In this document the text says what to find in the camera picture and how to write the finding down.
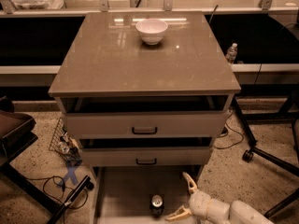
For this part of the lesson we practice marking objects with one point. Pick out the drawer with black handle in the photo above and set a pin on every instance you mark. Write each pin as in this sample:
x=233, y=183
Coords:
x=144, y=125
x=145, y=156

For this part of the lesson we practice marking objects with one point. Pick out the pepsi can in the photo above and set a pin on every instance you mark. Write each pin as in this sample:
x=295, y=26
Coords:
x=156, y=205

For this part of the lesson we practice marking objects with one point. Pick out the black wheeled stand base right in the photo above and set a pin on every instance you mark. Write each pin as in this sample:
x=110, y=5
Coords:
x=283, y=115

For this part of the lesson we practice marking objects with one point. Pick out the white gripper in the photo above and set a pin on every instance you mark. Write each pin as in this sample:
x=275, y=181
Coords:
x=200, y=203

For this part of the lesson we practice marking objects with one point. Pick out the white ceramic bowl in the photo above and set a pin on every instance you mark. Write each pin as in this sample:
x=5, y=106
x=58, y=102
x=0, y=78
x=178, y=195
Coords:
x=151, y=31

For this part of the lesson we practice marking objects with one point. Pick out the open bottom drawer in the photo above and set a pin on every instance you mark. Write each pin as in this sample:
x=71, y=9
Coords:
x=123, y=194

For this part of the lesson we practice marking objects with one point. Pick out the top drawer with black handle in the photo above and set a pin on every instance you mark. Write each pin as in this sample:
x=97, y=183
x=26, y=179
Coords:
x=144, y=125

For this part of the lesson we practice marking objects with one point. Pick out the wire mesh basket with items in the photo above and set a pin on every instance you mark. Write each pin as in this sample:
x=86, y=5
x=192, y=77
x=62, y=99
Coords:
x=64, y=146

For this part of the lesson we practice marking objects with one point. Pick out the clear plastic water bottle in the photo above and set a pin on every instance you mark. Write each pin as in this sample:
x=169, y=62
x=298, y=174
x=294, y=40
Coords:
x=231, y=53

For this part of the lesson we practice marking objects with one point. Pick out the middle drawer with black handle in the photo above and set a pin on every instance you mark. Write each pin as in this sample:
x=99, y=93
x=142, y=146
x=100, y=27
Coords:
x=145, y=156

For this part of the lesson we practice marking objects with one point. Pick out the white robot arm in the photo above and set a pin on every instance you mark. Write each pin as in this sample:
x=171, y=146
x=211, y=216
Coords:
x=242, y=213

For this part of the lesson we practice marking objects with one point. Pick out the black stand leg left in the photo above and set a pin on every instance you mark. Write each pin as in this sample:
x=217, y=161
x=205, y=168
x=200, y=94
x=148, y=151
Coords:
x=84, y=185

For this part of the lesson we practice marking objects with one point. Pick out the grey drawer cabinet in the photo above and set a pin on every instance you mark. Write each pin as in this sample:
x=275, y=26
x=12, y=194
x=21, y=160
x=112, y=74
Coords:
x=109, y=69

